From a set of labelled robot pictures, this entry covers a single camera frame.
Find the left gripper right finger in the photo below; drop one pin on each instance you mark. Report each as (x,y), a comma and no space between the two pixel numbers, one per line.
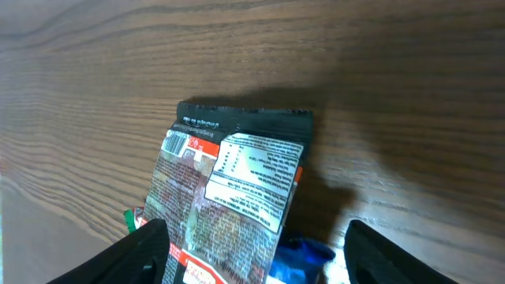
(371,258)

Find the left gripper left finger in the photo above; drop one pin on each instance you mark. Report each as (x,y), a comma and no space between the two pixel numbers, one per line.
(138,258)

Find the black snack packet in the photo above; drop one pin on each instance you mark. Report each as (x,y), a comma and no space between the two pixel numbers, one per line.
(223,182)

